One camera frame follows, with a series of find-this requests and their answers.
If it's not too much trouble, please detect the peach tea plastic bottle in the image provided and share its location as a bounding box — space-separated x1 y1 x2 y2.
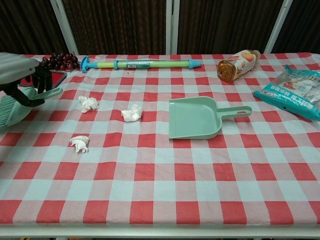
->
216 49 261 83

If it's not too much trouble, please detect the white tissue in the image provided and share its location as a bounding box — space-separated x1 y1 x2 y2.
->
121 104 143 123
78 95 100 114
69 135 90 154

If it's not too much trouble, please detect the red ink pad tray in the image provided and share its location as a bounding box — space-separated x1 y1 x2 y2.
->
18 70 68 88

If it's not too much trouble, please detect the blue green water pump toy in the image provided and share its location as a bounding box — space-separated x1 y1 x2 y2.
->
80 56 202 74

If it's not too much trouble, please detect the dark red grape bunch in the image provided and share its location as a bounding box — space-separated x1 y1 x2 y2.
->
39 52 81 71

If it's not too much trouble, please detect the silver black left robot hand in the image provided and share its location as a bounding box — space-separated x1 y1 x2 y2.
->
0 52 54 108

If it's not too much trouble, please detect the dark brown ribbed partition panel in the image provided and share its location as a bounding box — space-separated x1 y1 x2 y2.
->
0 0 67 57
62 0 168 55
272 0 320 54
177 0 285 55

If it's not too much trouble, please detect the white partition frame post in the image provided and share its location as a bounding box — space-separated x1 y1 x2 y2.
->
264 0 294 54
165 0 180 55
49 0 80 55

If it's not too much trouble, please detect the green plastic hand brush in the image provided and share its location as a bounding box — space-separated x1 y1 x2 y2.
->
0 87 64 130

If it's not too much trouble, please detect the green plastic dustpan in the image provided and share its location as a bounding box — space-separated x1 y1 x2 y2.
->
168 96 253 140

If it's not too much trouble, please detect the teal clear snack bag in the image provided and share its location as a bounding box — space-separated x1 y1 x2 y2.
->
252 64 320 121

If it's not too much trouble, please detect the red white checked tablecloth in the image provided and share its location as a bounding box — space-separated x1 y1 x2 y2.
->
0 52 320 227

